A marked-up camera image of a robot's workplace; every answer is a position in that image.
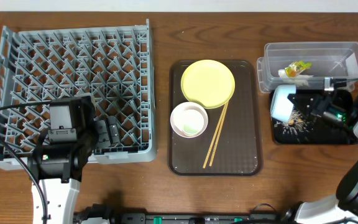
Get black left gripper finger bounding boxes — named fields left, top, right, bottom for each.
left=94, top=120, right=111, bottom=148
left=106, top=116, right=120, bottom=144

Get white tissue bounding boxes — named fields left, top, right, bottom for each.
left=278, top=69, right=313, bottom=86

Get rice and food scraps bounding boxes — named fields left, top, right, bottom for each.
left=273, top=110, right=310, bottom=136

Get light blue bowl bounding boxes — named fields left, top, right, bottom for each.
left=270, top=85, right=296, bottom=123

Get green snack wrapper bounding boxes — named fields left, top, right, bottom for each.
left=285, top=61, right=312, bottom=78

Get pink bowl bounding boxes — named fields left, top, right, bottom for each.
left=170, top=102, right=209, bottom=138

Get white cup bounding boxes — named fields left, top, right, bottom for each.
left=181, top=110, right=204, bottom=136

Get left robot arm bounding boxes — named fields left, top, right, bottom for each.
left=27, top=93, right=119, bottom=223

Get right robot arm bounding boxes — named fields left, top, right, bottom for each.
left=270, top=85, right=358, bottom=223

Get black waste tray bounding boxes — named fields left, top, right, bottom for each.
left=271, top=117, right=358, bottom=145

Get clear plastic bin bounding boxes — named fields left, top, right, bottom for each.
left=257, top=42, right=358, bottom=93

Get wooden chopstick right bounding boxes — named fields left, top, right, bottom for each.
left=209, top=110, right=227, bottom=167

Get wooden chopstick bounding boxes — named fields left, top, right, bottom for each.
left=203, top=103, right=228, bottom=169
left=209, top=110, right=227, bottom=167

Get dark brown serving tray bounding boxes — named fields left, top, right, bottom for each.
left=168, top=60, right=263, bottom=176

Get yellow plate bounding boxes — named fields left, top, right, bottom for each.
left=180, top=60, right=235, bottom=109

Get wooden chopstick left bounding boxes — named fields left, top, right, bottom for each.
left=203, top=103, right=228, bottom=169

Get black rail at table edge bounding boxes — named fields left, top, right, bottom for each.
left=73, top=203, right=291, bottom=224

